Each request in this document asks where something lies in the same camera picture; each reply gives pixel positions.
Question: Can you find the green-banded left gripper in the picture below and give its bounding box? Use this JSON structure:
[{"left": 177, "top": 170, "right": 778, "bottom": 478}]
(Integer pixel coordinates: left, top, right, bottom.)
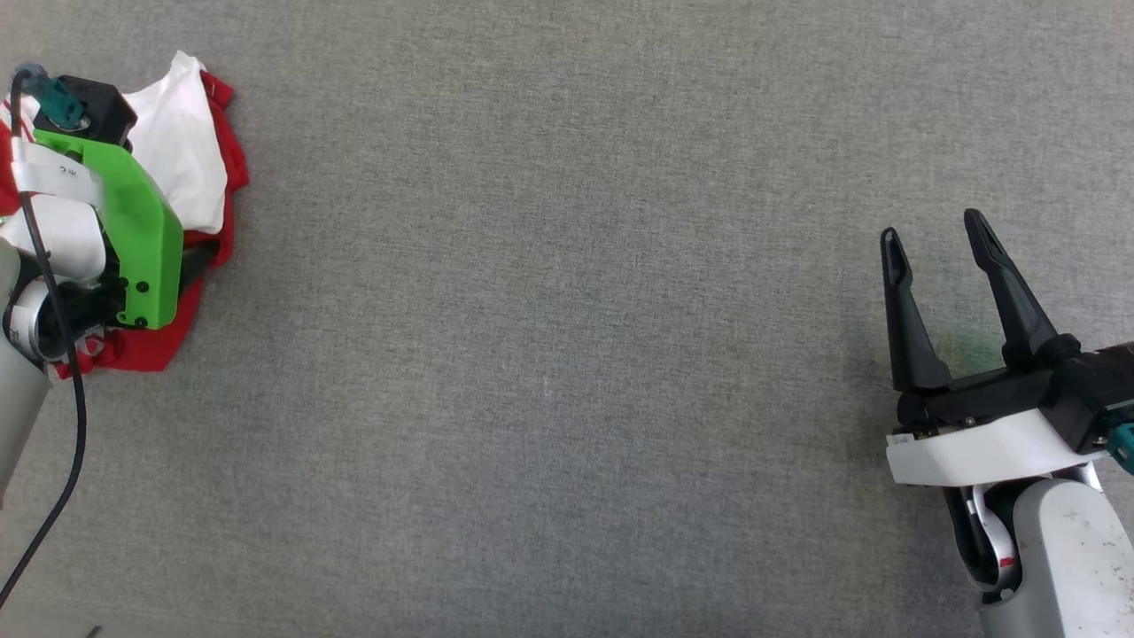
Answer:
[{"left": 33, "top": 128, "right": 221, "bottom": 339}]

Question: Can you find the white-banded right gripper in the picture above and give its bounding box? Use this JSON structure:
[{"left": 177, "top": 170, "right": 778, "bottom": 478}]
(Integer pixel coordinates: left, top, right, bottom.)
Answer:
[{"left": 880, "top": 209, "right": 1110, "bottom": 487}]

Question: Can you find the red and white garment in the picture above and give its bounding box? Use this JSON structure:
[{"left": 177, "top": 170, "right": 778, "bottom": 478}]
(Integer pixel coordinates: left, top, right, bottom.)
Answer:
[{"left": 0, "top": 51, "right": 250, "bottom": 380}]

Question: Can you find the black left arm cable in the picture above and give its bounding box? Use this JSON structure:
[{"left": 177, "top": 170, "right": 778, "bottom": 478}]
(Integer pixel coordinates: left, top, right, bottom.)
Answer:
[{"left": 0, "top": 66, "right": 89, "bottom": 609}]

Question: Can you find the teal left camera plug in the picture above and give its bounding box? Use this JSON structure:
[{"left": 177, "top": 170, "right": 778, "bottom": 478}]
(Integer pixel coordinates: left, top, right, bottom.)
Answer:
[{"left": 34, "top": 74, "right": 90, "bottom": 134}]

